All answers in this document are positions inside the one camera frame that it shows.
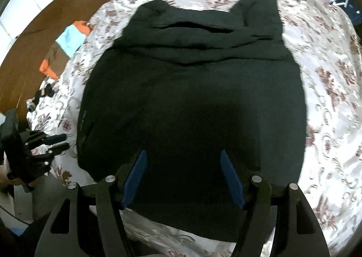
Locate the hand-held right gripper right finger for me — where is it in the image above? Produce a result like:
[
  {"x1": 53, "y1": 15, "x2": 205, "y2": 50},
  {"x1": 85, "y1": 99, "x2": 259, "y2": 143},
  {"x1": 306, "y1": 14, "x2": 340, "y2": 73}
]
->
[{"x1": 220, "y1": 150, "x2": 331, "y2": 257}]

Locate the black jacket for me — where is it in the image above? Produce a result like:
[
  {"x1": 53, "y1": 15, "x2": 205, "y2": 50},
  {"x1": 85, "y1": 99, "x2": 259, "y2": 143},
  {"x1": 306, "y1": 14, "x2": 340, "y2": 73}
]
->
[{"x1": 76, "y1": 0, "x2": 309, "y2": 243}]

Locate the dark small clothing pile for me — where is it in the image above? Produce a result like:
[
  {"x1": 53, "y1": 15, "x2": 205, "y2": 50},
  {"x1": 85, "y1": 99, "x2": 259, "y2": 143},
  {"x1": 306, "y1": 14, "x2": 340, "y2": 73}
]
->
[{"x1": 28, "y1": 84, "x2": 62, "y2": 113}]

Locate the floral satin bedspread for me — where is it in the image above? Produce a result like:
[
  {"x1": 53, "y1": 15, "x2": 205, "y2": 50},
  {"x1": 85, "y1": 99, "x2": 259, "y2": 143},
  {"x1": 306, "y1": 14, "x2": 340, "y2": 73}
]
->
[{"x1": 26, "y1": 0, "x2": 362, "y2": 257}]

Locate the wooden headboard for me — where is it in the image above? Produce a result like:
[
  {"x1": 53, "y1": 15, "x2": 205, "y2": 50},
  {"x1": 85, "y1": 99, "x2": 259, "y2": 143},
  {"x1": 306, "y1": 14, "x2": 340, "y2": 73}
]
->
[{"x1": 0, "y1": 0, "x2": 114, "y2": 117}]

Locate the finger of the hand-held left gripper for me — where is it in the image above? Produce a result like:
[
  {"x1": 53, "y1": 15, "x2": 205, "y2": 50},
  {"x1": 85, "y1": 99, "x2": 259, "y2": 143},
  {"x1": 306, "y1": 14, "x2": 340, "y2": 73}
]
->
[
  {"x1": 31, "y1": 142, "x2": 70, "y2": 163},
  {"x1": 34, "y1": 133, "x2": 68, "y2": 147}
]

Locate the orange blue brown garment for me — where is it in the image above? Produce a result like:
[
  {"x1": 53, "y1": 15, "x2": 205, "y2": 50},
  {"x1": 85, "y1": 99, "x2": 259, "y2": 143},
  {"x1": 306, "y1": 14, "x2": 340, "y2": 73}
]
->
[{"x1": 39, "y1": 20, "x2": 94, "y2": 81}]

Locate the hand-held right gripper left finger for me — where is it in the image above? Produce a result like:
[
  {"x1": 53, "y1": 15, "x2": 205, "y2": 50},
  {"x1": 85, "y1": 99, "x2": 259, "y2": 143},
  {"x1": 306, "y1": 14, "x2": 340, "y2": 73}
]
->
[{"x1": 35, "y1": 150, "x2": 148, "y2": 257}]

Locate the person's left hand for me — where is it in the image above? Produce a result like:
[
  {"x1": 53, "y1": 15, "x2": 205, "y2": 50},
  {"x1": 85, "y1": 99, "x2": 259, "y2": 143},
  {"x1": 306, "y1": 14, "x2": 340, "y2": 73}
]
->
[{"x1": 0, "y1": 169, "x2": 38, "y2": 190}]

